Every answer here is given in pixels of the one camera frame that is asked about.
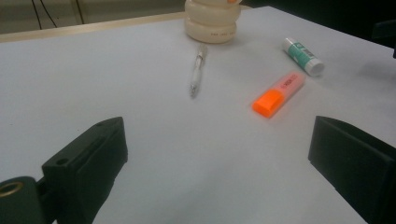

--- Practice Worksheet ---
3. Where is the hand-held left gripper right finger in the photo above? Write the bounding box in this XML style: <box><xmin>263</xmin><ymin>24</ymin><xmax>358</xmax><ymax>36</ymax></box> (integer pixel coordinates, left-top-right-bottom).
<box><xmin>307</xmin><ymin>116</ymin><xmax>396</xmax><ymax>224</ymax></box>

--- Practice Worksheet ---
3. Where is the white green glue stick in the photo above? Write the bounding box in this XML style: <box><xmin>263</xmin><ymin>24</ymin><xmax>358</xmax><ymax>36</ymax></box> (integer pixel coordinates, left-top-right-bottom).
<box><xmin>282</xmin><ymin>36</ymin><xmax>325</xmax><ymax>77</ymax></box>

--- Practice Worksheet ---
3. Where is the cream ceramic pen holder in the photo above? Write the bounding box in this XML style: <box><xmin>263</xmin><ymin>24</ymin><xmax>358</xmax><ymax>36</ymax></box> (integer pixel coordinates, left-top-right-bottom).
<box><xmin>184</xmin><ymin>0</ymin><xmax>242</xmax><ymax>45</ymax></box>

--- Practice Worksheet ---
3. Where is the clear plastic pen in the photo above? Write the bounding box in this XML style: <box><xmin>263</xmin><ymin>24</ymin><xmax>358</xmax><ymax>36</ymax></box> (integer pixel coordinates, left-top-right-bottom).
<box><xmin>189</xmin><ymin>43</ymin><xmax>209</xmax><ymax>99</ymax></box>

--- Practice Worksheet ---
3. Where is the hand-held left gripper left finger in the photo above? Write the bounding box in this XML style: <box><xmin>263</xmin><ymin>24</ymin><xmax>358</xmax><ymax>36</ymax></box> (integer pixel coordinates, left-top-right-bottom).
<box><xmin>41</xmin><ymin>117</ymin><xmax>129</xmax><ymax>224</ymax></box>

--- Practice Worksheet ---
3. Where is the orange highlighter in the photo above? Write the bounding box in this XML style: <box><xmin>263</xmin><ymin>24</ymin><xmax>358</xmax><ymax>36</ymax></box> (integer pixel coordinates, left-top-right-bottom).
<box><xmin>251</xmin><ymin>70</ymin><xmax>306</xmax><ymax>119</ymax></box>

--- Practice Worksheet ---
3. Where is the black cable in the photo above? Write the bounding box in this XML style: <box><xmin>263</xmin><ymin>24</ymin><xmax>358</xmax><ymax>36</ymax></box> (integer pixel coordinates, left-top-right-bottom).
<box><xmin>40</xmin><ymin>0</ymin><xmax>59</xmax><ymax>29</ymax></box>
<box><xmin>32</xmin><ymin>0</ymin><xmax>43</xmax><ymax>31</ymax></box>

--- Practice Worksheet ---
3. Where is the white table sheet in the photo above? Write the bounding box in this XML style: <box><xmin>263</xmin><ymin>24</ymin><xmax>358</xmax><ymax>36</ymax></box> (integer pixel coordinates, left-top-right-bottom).
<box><xmin>0</xmin><ymin>5</ymin><xmax>396</xmax><ymax>224</ymax></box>

